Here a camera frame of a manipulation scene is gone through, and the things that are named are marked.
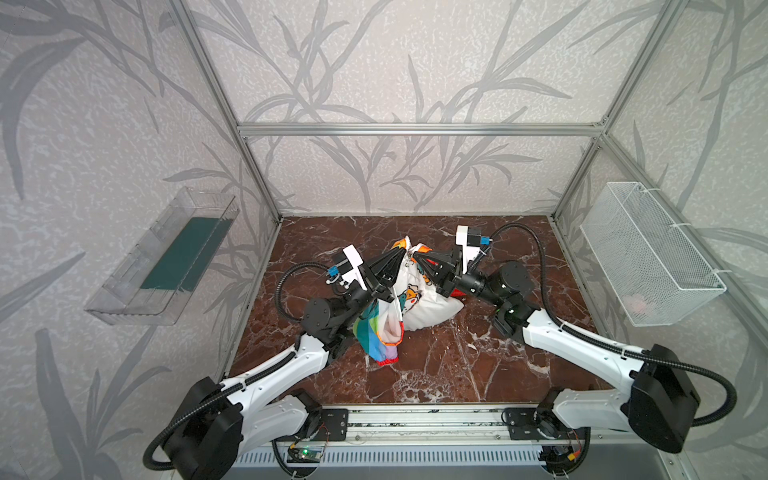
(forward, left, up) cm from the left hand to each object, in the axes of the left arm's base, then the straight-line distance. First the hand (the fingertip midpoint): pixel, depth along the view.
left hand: (408, 247), depth 58 cm
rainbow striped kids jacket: (0, -3, -24) cm, 24 cm away
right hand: (+3, -2, -3) cm, 5 cm away
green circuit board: (-32, +25, -42) cm, 58 cm away
